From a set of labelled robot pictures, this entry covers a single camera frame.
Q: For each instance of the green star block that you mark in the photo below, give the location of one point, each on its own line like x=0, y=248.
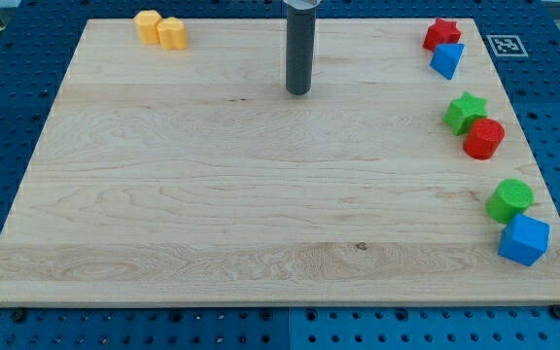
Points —
x=464, y=111

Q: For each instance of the red star block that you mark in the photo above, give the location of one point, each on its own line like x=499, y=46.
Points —
x=442, y=31

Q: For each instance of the light wooden board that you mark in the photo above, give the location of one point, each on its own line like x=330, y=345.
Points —
x=193, y=178

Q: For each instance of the yellow heart block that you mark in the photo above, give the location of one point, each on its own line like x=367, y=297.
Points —
x=172, y=34

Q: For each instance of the yellow hexagon block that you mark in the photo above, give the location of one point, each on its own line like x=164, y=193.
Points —
x=146, y=22

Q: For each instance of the blue triangle block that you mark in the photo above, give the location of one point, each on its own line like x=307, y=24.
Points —
x=446, y=59

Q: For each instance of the red cylinder block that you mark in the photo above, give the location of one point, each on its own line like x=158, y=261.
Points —
x=484, y=139

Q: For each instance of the green cylinder block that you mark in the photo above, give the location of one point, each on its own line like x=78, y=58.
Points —
x=511, y=197

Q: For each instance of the blue cube block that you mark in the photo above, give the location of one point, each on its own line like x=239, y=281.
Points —
x=524, y=240

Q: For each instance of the white fiducial marker tag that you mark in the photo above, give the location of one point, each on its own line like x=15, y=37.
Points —
x=505, y=45

